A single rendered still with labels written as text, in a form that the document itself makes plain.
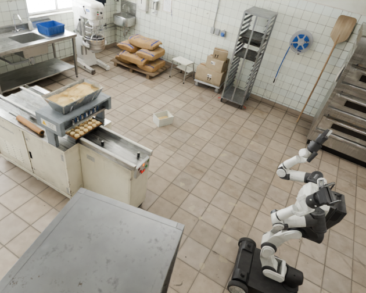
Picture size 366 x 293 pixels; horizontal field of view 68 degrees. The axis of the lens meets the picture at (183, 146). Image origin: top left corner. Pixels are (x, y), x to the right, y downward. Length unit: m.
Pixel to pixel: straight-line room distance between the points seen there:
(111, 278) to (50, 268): 0.20
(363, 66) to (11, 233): 5.09
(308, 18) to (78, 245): 5.46
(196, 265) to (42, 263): 2.26
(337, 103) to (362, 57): 0.75
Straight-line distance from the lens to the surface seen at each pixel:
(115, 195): 3.17
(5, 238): 3.49
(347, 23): 5.83
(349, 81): 5.00
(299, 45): 5.84
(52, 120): 2.83
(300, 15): 5.91
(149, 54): 6.27
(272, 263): 2.96
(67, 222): 1.17
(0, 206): 3.78
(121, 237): 1.10
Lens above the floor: 2.75
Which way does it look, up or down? 38 degrees down
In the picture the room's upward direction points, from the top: 11 degrees clockwise
